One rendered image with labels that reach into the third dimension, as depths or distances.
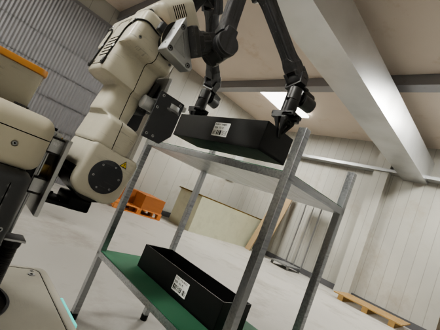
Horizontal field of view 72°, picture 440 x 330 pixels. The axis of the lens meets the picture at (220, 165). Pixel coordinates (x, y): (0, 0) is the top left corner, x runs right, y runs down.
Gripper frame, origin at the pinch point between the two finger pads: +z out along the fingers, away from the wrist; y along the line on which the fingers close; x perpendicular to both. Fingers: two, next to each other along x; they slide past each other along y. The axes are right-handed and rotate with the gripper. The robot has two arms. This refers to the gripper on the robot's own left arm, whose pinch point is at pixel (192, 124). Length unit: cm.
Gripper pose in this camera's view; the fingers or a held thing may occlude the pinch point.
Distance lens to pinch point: 159.1
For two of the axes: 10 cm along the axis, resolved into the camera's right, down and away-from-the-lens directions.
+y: -6.4, -1.7, 7.5
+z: -3.8, 9.2, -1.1
